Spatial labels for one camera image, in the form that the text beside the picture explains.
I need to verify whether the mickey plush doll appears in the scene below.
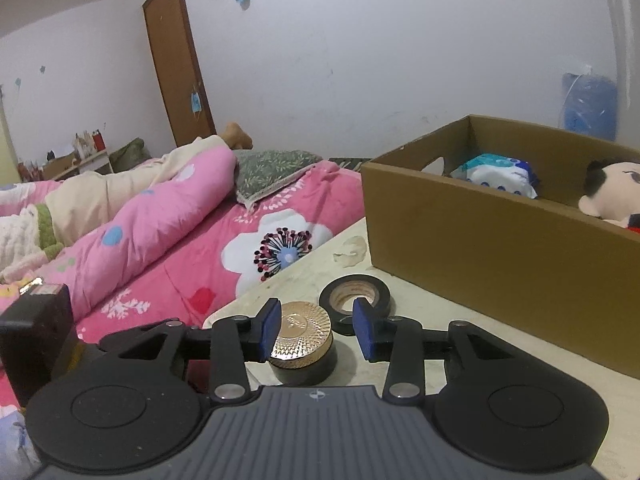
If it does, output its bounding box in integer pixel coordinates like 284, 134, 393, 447
578, 160, 640, 233

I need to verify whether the green leaf pattern pillow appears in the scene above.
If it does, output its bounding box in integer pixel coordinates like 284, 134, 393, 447
234, 150, 323, 209

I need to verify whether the blue white wet wipes pack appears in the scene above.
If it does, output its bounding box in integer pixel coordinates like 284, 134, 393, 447
450, 153, 538, 200

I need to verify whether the brown cardboard box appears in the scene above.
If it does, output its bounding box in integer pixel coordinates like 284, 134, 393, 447
361, 115, 639, 376

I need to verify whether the blue water jug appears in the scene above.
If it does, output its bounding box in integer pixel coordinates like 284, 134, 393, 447
559, 73, 617, 142

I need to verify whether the blue mask on door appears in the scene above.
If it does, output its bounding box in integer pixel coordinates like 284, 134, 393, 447
190, 92, 202, 114

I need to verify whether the person lying on bed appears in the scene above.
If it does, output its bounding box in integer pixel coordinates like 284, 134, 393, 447
1, 122, 253, 284

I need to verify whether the shelf with bottles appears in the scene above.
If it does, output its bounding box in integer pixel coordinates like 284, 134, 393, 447
16, 129, 114, 182

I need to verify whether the black electrical tape roll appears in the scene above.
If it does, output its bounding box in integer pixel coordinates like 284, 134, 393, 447
318, 273, 396, 337

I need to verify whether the brown wooden door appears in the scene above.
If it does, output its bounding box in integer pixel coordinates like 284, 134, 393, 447
142, 0, 216, 146

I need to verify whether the pink floral bed quilt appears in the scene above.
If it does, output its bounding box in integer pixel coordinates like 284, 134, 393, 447
0, 148, 369, 411

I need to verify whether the gold lid cosmetic jar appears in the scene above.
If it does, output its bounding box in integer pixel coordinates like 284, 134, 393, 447
269, 301, 337, 387

